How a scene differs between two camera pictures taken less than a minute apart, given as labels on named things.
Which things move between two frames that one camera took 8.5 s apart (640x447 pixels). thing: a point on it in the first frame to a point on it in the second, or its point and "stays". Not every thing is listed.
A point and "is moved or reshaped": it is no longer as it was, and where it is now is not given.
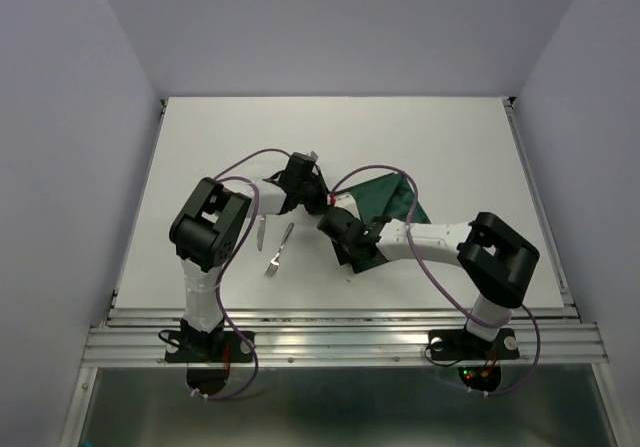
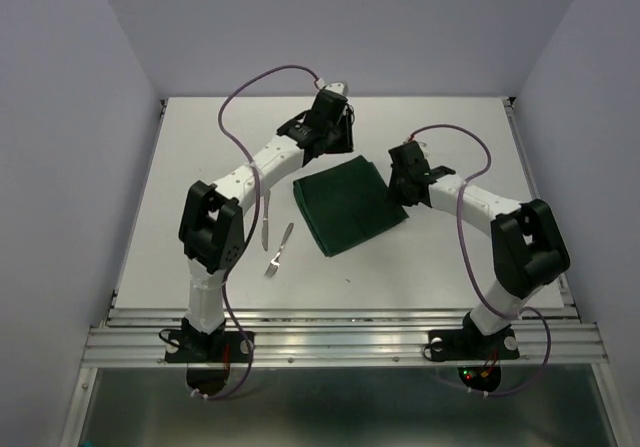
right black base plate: x=458 y=345 stays
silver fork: x=274 y=263 stays
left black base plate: x=197 y=347 stays
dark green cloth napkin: x=388 y=196 is moved or reshaped
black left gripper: x=320 y=207 to x=345 y=143
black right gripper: x=342 y=254 to x=398 y=198
